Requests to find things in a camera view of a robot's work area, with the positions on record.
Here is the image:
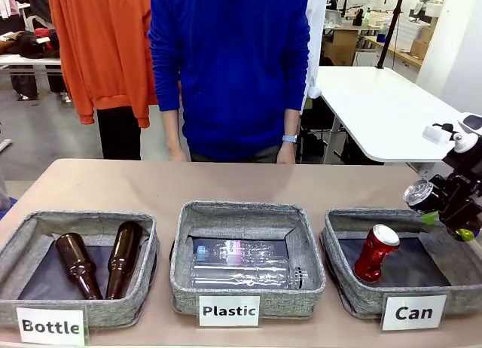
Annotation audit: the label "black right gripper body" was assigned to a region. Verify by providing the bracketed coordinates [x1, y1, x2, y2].
[429, 135, 482, 230]

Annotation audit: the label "pink label plastic bottle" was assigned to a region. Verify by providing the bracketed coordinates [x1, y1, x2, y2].
[193, 238, 291, 267]

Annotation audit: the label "white Bottle label sign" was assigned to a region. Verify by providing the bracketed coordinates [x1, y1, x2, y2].
[15, 306, 89, 347]

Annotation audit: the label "white Plastic label sign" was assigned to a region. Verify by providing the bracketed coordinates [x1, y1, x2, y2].
[198, 295, 261, 328]

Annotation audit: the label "orange hoodie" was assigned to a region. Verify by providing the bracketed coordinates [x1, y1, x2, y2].
[47, 0, 159, 130]

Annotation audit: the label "black stand pole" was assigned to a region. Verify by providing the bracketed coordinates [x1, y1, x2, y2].
[376, 0, 408, 70]

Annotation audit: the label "person right hand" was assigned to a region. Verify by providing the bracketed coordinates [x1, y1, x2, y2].
[166, 145, 189, 163]

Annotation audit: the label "white table with clothes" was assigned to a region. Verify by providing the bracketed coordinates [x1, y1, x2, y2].
[0, 53, 63, 71]

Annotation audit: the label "blue sweater torso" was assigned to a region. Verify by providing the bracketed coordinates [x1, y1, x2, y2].
[147, 0, 312, 163]

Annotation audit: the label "white Can label sign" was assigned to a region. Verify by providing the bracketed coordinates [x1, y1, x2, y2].
[380, 295, 448, 331]

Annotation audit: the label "crushed red can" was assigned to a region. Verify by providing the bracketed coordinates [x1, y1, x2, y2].
[353, 223, 401, 283]

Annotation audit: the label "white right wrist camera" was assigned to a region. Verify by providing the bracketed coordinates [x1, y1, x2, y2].
[421, 123, 456, 145]

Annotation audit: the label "grey fabric bottle basket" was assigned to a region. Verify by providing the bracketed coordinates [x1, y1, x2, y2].
[0, 210, 160, 328]

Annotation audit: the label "wooden workbench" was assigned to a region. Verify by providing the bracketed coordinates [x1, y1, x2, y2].
[364, 35, 423, 69]

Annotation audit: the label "person left forearm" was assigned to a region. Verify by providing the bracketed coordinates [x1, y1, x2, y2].
[282, 107, 301, 137]

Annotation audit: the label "black trousers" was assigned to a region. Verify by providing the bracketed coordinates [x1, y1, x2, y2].
[96, 107, 142, 161]

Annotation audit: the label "person left hand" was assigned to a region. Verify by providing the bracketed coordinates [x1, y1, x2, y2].
[276, 142, 297, 165]

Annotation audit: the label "grey fabric can basket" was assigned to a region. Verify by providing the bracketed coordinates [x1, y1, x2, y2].
[319, 207, 482, 319]

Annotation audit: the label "dark clothes pile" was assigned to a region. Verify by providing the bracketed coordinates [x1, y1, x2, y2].
[0, 29, 61, 60]

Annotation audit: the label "cardboard box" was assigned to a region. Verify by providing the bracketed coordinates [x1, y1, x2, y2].
[409, 23, 435, 60]

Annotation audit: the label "dark blue can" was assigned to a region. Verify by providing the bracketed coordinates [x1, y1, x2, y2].
[402, 179, 441, 216]

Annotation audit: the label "brown glass bottle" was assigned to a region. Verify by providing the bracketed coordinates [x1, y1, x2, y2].
[105, 221, 145, 301]
[55, 232, 104, 301]

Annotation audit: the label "person right forearm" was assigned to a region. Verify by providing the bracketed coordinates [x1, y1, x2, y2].
[161, 108, 182, 150]

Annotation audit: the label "grey fabric plastic basket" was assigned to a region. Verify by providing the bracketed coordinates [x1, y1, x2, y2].
[169, 200, 327, 321]

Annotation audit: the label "large white table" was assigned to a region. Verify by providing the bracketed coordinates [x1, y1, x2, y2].
[315, 66, 476, 164]

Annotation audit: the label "large clear plastic bottle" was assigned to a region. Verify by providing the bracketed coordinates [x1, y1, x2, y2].
[191, 256, 310, 291]

